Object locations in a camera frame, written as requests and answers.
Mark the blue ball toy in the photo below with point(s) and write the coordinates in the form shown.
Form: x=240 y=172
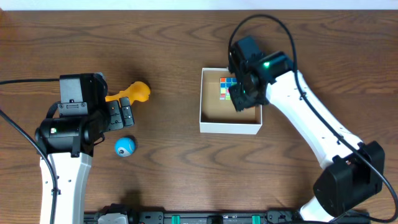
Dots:
x=125 y=147

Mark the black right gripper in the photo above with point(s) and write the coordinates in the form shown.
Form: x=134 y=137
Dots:
x=244 y=98

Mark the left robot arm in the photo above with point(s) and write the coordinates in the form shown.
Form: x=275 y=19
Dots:
x=68 y=135

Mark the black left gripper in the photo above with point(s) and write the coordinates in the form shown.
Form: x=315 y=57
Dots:
x=116 y=115

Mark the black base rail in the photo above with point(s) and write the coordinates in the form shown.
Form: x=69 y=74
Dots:
x=118 y=213

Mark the white cardboard box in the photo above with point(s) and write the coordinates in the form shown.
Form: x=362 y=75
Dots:
x=219 y=116

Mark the colourful puzzle cube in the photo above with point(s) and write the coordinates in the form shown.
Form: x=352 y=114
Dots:
x=225 y=83

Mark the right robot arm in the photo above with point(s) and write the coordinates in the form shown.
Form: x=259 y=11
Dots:
x=347 y=179

